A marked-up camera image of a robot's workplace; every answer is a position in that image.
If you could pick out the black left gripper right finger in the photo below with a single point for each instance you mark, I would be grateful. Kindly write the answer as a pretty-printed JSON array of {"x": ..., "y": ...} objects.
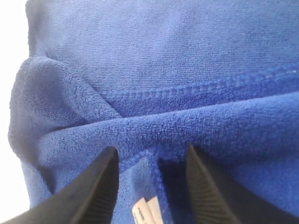
[{"x": 217, "y": 199}]

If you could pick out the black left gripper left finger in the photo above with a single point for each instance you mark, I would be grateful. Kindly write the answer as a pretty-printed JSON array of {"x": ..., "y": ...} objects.
[{"x": 89, "y": 199}]

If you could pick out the blue terry towel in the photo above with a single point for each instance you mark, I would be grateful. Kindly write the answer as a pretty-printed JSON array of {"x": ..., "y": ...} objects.
[{"x": 150, "y": 78}]

